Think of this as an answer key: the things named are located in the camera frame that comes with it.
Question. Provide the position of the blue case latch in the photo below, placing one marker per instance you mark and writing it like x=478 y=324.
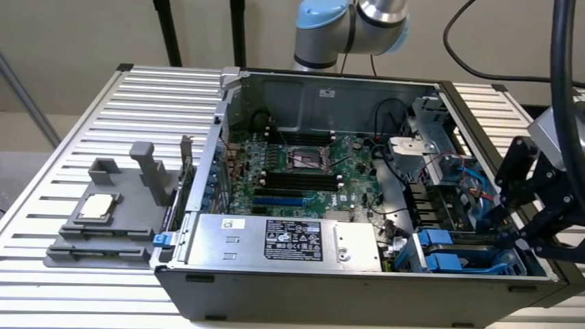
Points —
x=161 y=240

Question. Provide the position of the black stand pole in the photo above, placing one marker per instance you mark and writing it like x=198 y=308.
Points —
x=169 y=34
x=237 y=34

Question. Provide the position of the blue expansion slot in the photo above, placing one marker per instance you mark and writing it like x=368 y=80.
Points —
x=278 y=201

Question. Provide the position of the silver power supply unit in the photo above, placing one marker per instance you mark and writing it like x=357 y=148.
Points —
x=256 y=243

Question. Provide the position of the graphics card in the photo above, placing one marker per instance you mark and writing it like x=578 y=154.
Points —
x=185 y=178

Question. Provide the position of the silver chipset heatsink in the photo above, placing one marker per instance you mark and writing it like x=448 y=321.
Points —
x=340 y=216

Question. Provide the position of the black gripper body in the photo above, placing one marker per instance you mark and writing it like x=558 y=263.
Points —
x=559 y=185

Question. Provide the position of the black open PC case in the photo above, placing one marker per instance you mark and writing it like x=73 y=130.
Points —
x=320 y=294

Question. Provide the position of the blue disk carrier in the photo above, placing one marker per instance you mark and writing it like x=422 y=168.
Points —
x=436 y=237
x=445 y=263

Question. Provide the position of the short black expansion slot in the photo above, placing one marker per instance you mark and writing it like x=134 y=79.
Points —
x=265 y=210

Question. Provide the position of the metal slat table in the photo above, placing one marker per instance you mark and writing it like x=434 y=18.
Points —
x=137 y=113

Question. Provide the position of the grey metal pole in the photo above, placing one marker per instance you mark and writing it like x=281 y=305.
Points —
x=22 y=99

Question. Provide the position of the black RAM slot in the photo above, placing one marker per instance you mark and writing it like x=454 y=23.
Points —
x=298 y=182
x=297 y=143
x=298 y=174
x=298 y=186
x=298 y=178
x=297 y=132
x=297 y=136

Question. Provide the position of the green motherboard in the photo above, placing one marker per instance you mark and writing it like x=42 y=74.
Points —
x=314 y=198

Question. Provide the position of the metal disk bay cage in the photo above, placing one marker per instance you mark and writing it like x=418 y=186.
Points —
x=434 y=144

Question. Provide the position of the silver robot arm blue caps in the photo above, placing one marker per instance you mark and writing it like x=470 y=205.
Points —
x=320 y=37

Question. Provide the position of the long black expansion slot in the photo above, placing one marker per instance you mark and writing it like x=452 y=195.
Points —
x=276 y=192

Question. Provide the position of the silver CPU chip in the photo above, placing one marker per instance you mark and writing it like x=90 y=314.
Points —
x=98 y=205

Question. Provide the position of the grey parts rack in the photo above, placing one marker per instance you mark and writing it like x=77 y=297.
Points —
x=132 y=205

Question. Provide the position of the CPU socket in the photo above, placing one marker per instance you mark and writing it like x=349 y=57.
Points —
x=308 y=158

